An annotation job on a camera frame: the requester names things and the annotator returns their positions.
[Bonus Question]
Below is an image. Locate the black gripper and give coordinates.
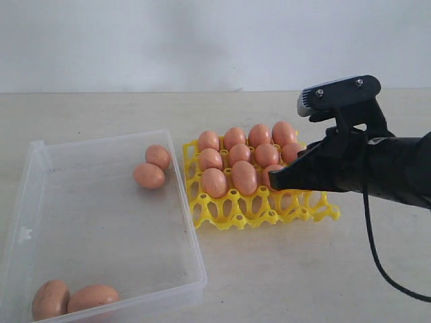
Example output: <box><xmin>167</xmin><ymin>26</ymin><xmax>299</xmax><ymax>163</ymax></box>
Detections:
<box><xmin>269</xmin><ymin>127</ymin><xmax>395</xmax><ymax>192</ymax></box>

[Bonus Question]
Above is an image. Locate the brown egg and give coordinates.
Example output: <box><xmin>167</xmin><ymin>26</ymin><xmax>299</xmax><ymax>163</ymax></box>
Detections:
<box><xmin>281</xmin><ymin>143</ymin><xmax>305</xmax><ymax>164</ymax></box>
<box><xmin>201</xmin><ymin>168</ymin><xmax>228</xmax><ymax>199</ymax></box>
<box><xmin>224</xmin><ymin>127</ymin><xmax>246</xmax><ymax>150</ymax></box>
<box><xmin>272</xmin><ymin>120</ymin><xmax>297</xmax><ymax>147</ymax></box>
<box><xmin>231</xmin><ymin>160</ymin><xmax>258</xmax><ymax>196</ymax></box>
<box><xmin>32</xmin><ymin>279</ymin><xmax>70</xmax><ymax>321</ymax></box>
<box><xmin>67</xmin><ymin>284</ymin><xmax>119</xmax><ymax>313</ymax></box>
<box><xmin>145</xmin><ymin>145</ymin><xmax>171</xmax><ymax>170</ymax></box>
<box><xmin>197</xmin><ymin>131</ymin><xmax>220</xmax><ymax>152</ymax></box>
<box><xmin>133</xmin><ymin>163</ymin><xmax>166</xmax><ymax>189</ymax></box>
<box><xmin>255</xmin><ymin>143</ymin><xmax>279</xmax><ymax>168</ymax></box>
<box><xmin>261</xmin><ymin>164</ymin><xmax>284</xmax><ymax>190</ymax></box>
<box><xmin>198</xmin><ymin>148</ymin><xmax>224</xmax><ymax>171</ymax></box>
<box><xmin>248</xmin><ymin>124</ymin><xmax>271</xmax><ymax>148</ymax></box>

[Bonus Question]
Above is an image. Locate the brown egg second row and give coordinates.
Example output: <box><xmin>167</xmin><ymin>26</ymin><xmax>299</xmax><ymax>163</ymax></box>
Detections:
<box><xmin>228</xmin><ymin>143</ymin><xmax>251</xmax><ymax>167</ymax></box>

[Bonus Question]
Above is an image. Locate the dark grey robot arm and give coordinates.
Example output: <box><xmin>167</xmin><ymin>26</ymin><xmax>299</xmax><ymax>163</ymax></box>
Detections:
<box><xmin>269</xmin><ymin>128</ymin><xmax>430</xmax><ymax>209</ymax></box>

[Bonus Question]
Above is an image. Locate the yellow plastic egg tray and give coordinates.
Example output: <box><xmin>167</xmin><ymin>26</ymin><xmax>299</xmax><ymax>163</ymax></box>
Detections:
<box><xmin>183</xmin><ymin>140</ymin><xmax>341</xmax><ymax>230</ymax></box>

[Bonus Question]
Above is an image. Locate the clear plastic box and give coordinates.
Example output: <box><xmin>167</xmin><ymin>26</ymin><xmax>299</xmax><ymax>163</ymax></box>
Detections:
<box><xmin>1</xmin><ymin>130</ymin><xmax>207</xmax><ymax>322</ymax></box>

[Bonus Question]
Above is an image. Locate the black cable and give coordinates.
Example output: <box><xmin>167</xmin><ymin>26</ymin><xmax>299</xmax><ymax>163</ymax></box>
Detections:
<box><xmin>362</xmin><ymin>188</ymin><xmax>431</xmax><ymax>302</ymax></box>

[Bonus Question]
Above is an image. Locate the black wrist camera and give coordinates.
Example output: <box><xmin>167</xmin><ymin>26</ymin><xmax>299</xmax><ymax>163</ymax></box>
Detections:
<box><xmin>297</xmin><ymin>75</ymin><xmax>391</xmax><ymax>137</ymax></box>

